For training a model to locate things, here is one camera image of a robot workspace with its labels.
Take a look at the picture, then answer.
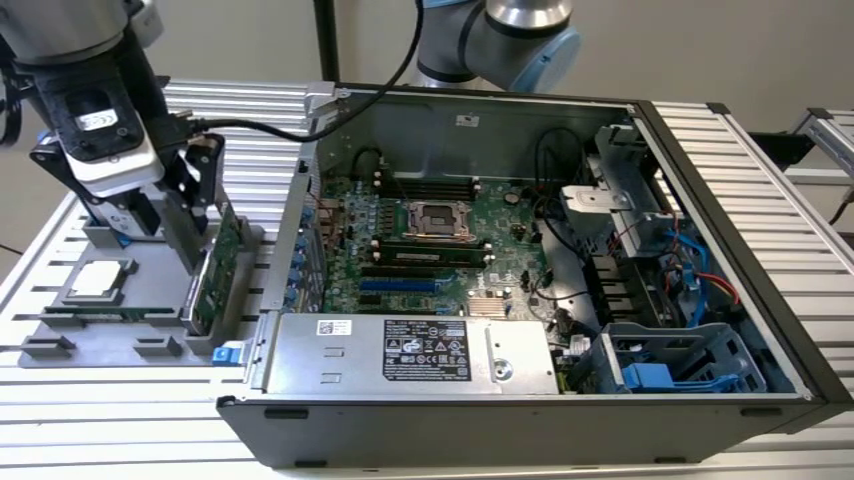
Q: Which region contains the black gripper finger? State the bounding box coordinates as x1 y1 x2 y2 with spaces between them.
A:
179 132 227 227
28 142 163 237

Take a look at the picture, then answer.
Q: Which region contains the Nvidia Quadro graphics card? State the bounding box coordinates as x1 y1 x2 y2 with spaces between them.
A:
184 199 261 346

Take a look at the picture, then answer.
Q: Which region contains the hard disk in blue carrier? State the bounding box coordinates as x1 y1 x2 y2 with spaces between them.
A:
36 130 165 249

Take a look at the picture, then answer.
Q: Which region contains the silver CPU chip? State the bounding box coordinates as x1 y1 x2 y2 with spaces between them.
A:
69 259 135 299

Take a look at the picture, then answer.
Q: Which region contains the black upright pole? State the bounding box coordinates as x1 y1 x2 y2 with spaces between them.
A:
312 0 343 84

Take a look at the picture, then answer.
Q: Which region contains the green RAM stick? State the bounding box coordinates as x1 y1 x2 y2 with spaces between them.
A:
376 249 495 267
43 305 185 324

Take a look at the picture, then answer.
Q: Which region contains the black RAM slot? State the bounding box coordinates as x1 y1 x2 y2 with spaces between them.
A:
377 192 483 201
372 246 492 253
377 180 483 189
377 186 483 195
377 173 483 183
372 238 492 246
372 242 492 249

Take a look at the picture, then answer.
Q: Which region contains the CPU socket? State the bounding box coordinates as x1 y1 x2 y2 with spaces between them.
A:
396 199 474 241

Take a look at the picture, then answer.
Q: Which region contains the grey plastic parts rack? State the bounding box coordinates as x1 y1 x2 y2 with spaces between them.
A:
16 189 279 371

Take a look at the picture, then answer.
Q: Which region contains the blue expansion slot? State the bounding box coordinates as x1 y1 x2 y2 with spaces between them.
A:
359 280 439 296

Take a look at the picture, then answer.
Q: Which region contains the silver power supply unit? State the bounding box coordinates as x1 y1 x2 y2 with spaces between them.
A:
263 312 563 397

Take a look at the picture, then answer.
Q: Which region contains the green motherboard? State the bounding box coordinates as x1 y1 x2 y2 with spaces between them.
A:
317 172 556 317

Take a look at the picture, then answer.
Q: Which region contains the silver chipset heatsink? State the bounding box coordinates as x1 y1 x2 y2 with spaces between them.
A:
468 298 514 320

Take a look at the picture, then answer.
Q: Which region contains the grey metal disk bay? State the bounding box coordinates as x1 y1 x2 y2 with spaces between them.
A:
558 123 683 257

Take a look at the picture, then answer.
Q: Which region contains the open black PC case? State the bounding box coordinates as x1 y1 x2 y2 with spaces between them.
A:
216 82 854 471

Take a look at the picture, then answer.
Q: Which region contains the black plastic fan shroud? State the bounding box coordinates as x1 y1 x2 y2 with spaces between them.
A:
582 254 683 327

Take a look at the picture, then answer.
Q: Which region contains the blue plastic cage latch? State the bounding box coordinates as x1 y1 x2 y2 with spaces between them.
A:
618 362 742 395

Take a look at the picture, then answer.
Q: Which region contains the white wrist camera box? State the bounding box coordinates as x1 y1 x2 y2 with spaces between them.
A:
63 112 167 199

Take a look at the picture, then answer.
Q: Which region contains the black camera cable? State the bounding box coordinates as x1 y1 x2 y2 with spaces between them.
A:
189 0 435 144

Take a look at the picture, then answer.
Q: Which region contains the thick black looped cable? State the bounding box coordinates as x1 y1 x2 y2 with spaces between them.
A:
351 146 384 179

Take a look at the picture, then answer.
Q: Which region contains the metal socket cover frame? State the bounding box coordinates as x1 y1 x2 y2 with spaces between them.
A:
398 201 471 240

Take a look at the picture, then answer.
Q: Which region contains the thin black wire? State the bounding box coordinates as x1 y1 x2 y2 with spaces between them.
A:
532 126 583 201

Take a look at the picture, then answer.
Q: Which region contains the blue data cable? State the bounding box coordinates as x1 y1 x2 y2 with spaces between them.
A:
663 227 719 329

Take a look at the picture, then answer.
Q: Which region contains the red flat cable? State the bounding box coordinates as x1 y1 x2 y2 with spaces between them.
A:
692 271 743 305

